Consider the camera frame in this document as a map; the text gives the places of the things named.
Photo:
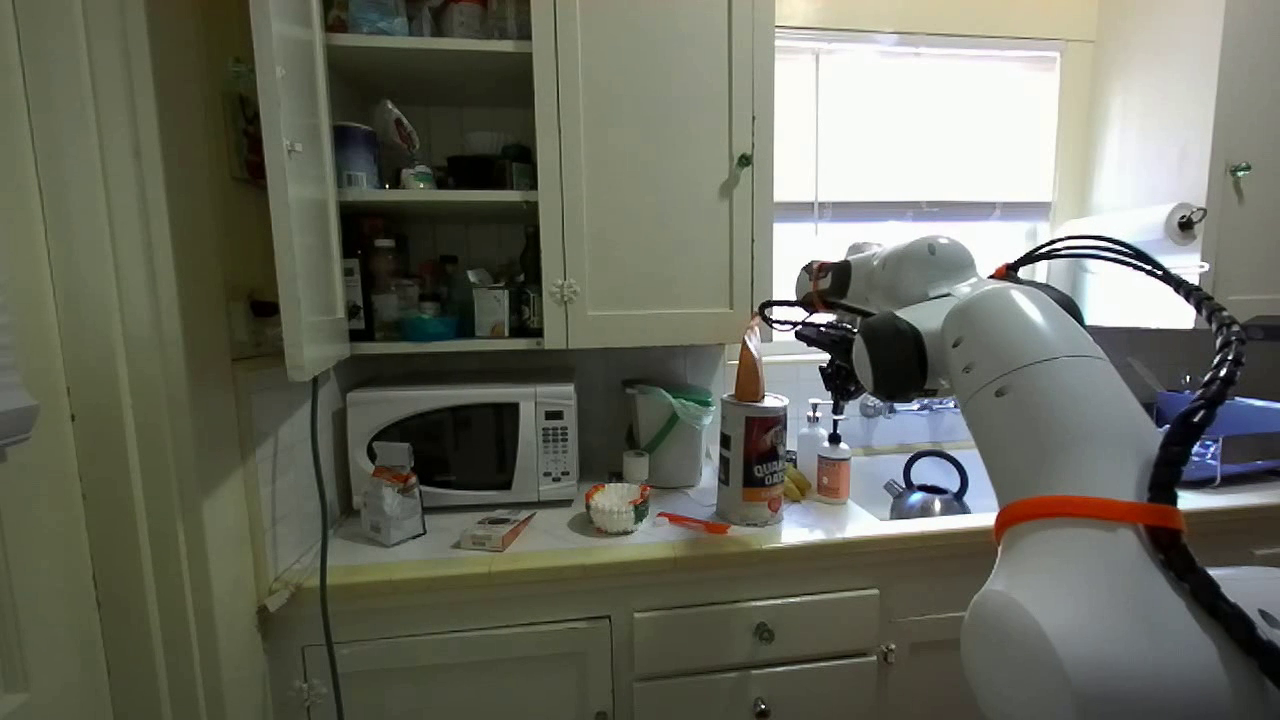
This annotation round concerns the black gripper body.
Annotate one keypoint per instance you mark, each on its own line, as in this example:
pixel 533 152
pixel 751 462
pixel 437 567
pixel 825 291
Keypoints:
pixel 834 347

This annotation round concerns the orange label pump bottle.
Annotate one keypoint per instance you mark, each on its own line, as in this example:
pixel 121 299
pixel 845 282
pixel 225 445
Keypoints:
pixel 834 468

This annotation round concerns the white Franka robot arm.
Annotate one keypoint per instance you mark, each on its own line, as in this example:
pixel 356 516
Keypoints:
pixel 1042 403

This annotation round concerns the white pump bottle silver nozzle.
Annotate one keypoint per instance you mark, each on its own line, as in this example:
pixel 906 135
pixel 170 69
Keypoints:
pixel 809 445

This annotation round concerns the Quaker oats canister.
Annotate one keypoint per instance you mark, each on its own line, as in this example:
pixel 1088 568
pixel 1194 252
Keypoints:
pixel 754 462

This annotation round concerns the white tub green lid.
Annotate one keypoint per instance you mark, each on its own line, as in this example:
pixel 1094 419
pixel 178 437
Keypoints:
pixel 672 432

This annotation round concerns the orange plastic spoon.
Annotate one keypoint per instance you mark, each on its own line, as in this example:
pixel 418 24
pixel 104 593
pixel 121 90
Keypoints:
pixel 693 527

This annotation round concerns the kitchen window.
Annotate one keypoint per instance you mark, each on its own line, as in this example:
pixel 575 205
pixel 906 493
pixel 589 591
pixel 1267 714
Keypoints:
pixel 921 144

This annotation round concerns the white orange green round container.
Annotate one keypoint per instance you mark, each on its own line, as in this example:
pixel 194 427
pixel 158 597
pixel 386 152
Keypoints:
pixel 618 506

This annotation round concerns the cream cabinet drawer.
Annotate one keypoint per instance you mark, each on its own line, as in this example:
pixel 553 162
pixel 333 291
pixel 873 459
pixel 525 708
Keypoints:
pixel 754 631

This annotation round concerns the closed upper cabinet door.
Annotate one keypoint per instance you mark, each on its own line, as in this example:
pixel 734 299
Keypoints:
pixel 654 173

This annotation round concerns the cream lower cabinet front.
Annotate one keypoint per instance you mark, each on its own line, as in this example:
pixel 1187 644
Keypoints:
pixel 754 695

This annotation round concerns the white paper towel roll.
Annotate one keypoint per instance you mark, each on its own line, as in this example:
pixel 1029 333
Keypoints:
pixel 1125 230

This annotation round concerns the white cup on shelf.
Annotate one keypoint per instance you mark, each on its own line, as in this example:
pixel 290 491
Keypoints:
pixel 491 309

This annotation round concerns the flat printed packet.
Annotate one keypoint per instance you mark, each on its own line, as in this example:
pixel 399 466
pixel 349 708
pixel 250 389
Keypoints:
pixel 495 528

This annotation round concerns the white microwave oven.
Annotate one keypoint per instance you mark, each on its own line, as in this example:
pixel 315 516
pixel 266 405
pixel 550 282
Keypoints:
pixel 452 445

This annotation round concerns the blue cloth cover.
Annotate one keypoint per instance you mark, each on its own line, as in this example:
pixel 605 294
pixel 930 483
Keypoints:
pixel 1233 432

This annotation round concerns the teal bowl on shelf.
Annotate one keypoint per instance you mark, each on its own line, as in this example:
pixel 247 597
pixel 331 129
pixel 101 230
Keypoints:
pixel 427 327

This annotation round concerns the cream lower cabinet door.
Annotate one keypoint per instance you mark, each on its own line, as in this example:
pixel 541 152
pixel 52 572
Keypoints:
pixel 462 674

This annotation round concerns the open upper cabinet door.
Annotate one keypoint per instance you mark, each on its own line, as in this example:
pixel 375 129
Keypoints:
pixel 300 184

